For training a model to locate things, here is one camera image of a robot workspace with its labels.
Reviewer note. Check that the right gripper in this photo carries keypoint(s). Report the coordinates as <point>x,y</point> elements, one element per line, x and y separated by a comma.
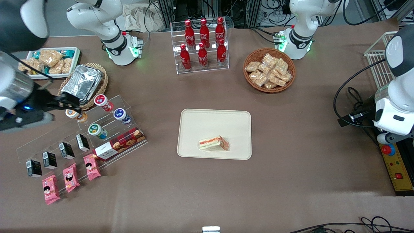
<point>41,101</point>

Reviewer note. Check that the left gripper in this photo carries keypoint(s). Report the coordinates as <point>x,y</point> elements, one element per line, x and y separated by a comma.
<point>367,107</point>

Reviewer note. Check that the triangle sandwich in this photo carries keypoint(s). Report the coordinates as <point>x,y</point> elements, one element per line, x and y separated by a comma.
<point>215,144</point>

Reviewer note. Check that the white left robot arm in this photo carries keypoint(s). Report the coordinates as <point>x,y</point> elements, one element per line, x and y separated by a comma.
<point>304,19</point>

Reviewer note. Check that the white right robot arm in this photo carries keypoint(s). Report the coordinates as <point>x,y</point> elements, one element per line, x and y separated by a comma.
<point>97,19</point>

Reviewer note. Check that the beige rectangular tray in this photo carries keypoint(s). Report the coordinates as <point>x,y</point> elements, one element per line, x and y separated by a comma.
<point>215,124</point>

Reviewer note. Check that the orange lid yogurt cup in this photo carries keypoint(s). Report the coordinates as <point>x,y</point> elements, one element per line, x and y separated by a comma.
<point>77,116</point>

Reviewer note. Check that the white rectangular snack bin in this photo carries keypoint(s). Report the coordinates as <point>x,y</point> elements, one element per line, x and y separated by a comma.
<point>61,76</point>

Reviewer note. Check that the yellow emergency stop box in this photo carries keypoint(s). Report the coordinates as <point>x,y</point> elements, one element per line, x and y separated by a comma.
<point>399,168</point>

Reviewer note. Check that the puffed rice snack pack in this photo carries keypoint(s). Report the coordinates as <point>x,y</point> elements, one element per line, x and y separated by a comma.
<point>67,65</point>
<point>50,57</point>
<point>56,69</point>
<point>25,66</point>
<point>37,66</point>

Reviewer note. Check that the red lid yogurt cup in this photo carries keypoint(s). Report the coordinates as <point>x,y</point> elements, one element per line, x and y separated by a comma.
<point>103,102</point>

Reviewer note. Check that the oval light wicker basket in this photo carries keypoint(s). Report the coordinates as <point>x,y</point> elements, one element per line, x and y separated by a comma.
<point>103,87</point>

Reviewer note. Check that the green lid yogurt cup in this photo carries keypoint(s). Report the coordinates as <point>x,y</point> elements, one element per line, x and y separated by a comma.
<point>97,130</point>

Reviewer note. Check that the small black drink carton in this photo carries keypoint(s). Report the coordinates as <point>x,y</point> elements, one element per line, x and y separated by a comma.
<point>82,142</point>
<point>49,160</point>
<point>34,168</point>
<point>67,150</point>

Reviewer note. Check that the teal snack packet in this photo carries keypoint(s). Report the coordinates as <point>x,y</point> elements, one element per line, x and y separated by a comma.
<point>68,52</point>

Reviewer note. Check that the blue lid yogurt cup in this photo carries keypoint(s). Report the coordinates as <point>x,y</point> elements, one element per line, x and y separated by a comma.
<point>121,115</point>

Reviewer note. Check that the red tartan cookie box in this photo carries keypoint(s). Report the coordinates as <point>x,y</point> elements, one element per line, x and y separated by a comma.
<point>121,144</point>

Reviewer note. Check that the pink snack packet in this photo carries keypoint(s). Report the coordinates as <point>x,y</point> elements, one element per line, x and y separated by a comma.
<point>91,167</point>
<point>50,190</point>
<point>71,178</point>

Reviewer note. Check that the clear acrylic tiered stand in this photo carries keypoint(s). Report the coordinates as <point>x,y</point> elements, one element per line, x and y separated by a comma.
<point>129,152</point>

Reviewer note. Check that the crumpled beige cloth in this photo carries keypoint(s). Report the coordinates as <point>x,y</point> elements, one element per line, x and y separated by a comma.
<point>136,17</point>

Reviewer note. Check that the clear wrapped rice cracker pack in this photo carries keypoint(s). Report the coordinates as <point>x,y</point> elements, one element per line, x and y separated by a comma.
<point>277,80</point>
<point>270,59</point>
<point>286,77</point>
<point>252,66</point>
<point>270,85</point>
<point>258,78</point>
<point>264,68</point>
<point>282,66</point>

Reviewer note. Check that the red cola bottle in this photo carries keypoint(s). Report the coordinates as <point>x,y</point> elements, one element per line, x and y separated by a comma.
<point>220,30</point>
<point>204,32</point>
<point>185,60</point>
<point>221,55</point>
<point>202,57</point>
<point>189,34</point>

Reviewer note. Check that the clear acrylic bottle rack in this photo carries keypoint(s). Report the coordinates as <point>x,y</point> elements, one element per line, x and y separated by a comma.
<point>210,69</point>

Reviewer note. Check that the round brown wicker basket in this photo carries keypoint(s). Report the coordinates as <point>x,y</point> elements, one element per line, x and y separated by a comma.
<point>250,81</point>

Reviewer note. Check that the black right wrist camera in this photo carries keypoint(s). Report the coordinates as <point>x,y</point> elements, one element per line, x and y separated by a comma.
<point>37,100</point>

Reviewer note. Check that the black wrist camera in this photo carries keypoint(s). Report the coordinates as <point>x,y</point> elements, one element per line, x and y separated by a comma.
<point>37,100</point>
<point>357,117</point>

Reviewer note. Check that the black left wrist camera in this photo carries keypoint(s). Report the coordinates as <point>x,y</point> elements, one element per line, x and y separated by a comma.
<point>357,117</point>

